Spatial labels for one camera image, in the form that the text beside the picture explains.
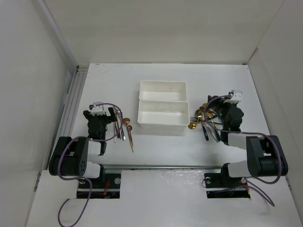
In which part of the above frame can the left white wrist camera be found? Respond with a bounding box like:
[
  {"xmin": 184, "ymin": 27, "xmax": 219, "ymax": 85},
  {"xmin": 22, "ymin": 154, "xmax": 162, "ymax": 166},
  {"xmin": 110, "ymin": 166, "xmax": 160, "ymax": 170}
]
[{"xmin": 89, "ymin": 102, "xmax": 106, "ymax": 116}]

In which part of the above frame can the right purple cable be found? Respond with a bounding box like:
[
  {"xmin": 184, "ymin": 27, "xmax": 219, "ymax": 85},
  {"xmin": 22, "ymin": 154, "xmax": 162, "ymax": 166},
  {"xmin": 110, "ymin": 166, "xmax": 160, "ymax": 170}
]
[{"xmin": 204, "ymin": 94, "xmax": 285, "ymax": 207}]

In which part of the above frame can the gold spoon green handle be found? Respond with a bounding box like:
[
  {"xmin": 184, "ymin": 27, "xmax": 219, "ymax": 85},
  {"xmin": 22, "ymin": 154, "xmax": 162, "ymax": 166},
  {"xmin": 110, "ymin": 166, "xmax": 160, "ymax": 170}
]
[{"xmin": 206, "ymin": 112, "xmax": 221, "ymax": 142}]

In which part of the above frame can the aluminium rail left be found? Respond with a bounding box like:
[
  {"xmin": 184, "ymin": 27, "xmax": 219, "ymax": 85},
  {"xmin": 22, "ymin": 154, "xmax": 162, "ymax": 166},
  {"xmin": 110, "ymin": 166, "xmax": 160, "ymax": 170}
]
[{"xmin": 45, "ymin": 65, "xmax": 89, "ymax": 170}]

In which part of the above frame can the purple cable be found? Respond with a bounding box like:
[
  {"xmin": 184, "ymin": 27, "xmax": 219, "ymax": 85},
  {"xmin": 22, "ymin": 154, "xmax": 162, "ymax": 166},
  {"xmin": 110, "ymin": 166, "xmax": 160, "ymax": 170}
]
[
  {"xmin": 204, "ymin": 94, "xmax": 285, "ymax": 207},
  {"xmin": 57, "ymin": 102, "xmax": 125, "ymax": 226}
]

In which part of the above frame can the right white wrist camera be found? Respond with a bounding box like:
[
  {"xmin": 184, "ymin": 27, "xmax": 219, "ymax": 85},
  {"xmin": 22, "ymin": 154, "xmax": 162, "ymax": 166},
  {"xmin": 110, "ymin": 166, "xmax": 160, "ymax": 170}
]
[{"xmin": 224, "ymin": 90, "xmax": 242, "ymax": 104}]

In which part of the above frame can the aluminium rail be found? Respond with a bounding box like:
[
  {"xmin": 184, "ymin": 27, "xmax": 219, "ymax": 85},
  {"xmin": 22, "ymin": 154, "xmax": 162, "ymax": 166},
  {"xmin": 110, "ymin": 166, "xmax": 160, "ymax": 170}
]
[
  {"xmin": 104, "ymin": 164, "xmax": 221, "ymax": 170},
  {"xmin": 45, "ymin": 65, "xmax": 89, "ymax": 170}
]

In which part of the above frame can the copper spoon thin handle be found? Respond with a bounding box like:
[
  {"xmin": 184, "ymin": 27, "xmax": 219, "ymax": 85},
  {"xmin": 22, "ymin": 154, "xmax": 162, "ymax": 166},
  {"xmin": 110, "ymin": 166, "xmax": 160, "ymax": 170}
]
[{"xmin": 127, "ymin": 125, "xmax": 134, "ymax": 153}]

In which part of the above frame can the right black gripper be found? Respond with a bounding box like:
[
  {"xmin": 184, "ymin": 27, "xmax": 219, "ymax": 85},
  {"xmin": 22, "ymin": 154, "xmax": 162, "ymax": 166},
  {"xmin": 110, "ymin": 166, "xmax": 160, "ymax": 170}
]
[{"xmin": 205, "ymin": 94, "xmax": 236, "ymax": 128}]

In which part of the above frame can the aluminium rail front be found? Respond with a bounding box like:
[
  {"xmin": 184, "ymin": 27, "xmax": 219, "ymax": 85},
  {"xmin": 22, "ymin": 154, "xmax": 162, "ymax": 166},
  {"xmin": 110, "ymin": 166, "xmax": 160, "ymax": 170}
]
[{"xmin": 104, "ymin": 164, "xmax": 221, "ymax": 170}]

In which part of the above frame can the white far container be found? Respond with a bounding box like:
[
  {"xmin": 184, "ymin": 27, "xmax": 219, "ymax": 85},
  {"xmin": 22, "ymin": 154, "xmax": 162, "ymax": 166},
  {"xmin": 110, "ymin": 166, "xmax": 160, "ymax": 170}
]
[{"xmin": 139, "ymin": 80, "xmax": 187, "ymax": 102}]

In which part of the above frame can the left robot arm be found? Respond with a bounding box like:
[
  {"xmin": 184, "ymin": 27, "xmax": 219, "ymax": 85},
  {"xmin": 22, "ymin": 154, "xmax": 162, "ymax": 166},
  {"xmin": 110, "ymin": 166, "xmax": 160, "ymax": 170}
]
[{"xmin": 48, "ymin": 106, "xmax": 117, "ymax": 188}]

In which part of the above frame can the silver thin fork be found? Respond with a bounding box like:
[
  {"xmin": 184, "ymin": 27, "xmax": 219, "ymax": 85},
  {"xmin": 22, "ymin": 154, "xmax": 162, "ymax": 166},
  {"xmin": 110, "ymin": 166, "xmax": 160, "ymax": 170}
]
[{"xmin": 113, "ymin": 107, "xmax": 117, "ymax": 143}]

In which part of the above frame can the green-handled fork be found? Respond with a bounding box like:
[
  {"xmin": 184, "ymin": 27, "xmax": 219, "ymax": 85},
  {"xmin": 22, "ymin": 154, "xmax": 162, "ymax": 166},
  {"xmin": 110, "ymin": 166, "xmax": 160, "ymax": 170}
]
[{"xmin": 190, "ymin": 117, "xmax": 209, "ymax": 141}]

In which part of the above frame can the rose gold fork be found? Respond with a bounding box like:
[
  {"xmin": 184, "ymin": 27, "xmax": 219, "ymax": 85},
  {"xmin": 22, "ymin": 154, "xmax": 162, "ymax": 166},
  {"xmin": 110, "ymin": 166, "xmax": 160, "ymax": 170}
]
[{"xmin": 116, "ymin": 110, "xmax": 121, "ymax": 139}]

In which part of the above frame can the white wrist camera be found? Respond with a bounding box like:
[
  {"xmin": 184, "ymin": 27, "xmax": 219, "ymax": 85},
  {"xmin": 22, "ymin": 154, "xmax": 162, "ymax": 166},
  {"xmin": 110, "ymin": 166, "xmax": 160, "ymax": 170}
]
[
  {"xmin": 89, "ymin": 102, "xmax": 106, "ymax": 116},
  {"xmin": 224, "ymin": 90, "xmax": 242, "ymax": 104}
]

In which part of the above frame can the white near container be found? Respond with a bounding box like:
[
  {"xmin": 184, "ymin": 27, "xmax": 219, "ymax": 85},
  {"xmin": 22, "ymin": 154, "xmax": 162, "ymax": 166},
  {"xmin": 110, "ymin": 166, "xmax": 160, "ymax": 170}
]
[{"xmin": 137, "ymin": 100, "xmax": 189, "ymax": 126}]

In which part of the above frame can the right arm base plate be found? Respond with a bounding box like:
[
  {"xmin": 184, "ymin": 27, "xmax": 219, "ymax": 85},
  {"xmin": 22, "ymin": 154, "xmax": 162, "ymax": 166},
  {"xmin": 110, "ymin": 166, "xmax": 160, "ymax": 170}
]
[{"xmin": 202, "ymin": 173, "xmax": 250, "ymax": 199}]

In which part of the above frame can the white container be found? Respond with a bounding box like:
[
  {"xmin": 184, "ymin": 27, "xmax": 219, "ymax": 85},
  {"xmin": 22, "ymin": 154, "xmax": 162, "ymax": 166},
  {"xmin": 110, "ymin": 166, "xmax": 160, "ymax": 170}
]
[
  {"xmin": 137, "ymin": 100, "xmax": 189, "ymax": 126},
  {"xmin": 139, "ymin": 80, "xmax": 187, "ymax": 102}
]

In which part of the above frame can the gold spoon low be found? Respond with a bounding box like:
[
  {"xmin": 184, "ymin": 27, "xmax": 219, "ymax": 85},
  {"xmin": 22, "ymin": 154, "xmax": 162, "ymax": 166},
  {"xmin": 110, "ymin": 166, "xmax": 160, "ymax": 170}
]
[{"xmin": 188, "ymin": 122, "xmax": 196, "ymax": 130}]

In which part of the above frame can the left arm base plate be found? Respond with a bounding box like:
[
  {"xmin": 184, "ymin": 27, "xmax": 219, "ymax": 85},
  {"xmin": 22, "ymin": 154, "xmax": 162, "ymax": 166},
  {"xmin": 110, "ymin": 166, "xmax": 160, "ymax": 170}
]
[{"xmin": 90, "ymin": 168, "xmax": 122, "ymax": 199}]

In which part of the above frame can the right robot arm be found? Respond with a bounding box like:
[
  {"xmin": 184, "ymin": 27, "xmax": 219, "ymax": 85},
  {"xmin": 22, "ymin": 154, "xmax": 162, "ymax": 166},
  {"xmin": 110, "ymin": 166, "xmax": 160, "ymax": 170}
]
[{"xmin": 205, "ymin": 90, "xmax": 289, "ymax": 186}]

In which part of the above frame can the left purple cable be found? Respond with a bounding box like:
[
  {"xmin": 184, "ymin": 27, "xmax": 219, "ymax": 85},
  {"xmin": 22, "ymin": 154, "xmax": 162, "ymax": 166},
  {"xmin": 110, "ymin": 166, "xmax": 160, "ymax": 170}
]
[{"xmin": 57, "ymin": 102, "xmax": 125, "ymax": 226}]

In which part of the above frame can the silver knife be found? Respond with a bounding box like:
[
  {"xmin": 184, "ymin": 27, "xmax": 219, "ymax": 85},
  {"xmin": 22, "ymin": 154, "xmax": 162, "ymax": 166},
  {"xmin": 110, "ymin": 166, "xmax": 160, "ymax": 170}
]
[{"xmin": 205, "ymin": 122, "xmax": 219, "ymax": 142}]

